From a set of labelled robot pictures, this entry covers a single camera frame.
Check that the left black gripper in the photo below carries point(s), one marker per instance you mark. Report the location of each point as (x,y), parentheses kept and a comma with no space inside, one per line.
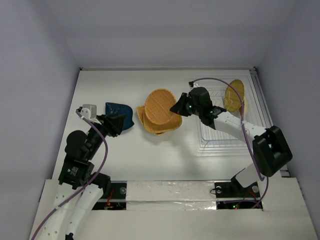
(112,123)

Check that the dark blue plate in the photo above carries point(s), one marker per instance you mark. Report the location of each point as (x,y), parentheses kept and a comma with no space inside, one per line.
(121,109)

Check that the white wire dish rack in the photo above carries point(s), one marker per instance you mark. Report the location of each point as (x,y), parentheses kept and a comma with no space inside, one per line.
(230,127)

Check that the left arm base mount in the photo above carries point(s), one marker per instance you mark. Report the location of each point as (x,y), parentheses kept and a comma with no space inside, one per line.
(114,199)

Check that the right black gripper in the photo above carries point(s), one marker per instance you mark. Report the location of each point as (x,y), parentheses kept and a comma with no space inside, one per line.
(186,103)

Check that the round orange woven plate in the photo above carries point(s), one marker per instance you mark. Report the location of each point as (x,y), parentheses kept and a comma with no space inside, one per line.
(157,106)

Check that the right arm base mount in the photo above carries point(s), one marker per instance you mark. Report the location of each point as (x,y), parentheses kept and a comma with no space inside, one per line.
(231,197)

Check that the triangular woven orange plate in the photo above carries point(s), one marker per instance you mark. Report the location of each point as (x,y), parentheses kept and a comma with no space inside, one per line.
(148,126)

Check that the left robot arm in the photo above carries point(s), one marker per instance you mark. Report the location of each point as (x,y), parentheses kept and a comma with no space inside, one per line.
(79,186)

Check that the small orange woven plate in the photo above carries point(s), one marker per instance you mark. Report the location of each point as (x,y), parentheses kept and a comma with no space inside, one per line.
(243,110)

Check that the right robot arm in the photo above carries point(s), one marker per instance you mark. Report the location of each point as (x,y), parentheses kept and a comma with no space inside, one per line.
(267,146)

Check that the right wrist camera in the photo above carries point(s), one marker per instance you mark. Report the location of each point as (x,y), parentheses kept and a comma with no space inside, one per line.
(193,84)

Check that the white foam front board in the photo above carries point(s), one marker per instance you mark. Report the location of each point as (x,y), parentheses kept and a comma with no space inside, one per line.
(174,210)

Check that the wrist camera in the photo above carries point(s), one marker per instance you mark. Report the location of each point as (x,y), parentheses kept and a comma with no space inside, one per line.
(193,84)
(88,111)

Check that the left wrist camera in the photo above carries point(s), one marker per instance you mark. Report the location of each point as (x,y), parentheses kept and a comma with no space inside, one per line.
(88,111)

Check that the yellow round woven plate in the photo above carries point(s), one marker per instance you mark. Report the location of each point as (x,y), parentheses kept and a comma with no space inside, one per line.
(234,97)

